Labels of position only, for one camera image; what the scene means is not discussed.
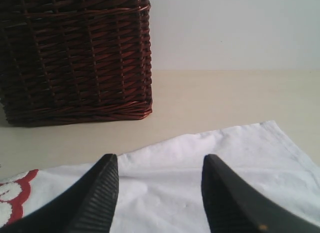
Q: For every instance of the white t-shirt red logo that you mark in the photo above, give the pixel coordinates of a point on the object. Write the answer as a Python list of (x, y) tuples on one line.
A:
[(159, 186)]

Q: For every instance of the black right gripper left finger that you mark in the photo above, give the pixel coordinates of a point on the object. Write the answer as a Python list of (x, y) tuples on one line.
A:
[(88, 206)]

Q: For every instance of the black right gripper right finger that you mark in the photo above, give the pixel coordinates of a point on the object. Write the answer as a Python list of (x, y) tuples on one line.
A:
[(232, 205)]

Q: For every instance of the dark red wicker basket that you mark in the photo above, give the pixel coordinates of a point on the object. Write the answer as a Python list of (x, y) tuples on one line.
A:
[(75, 61)]

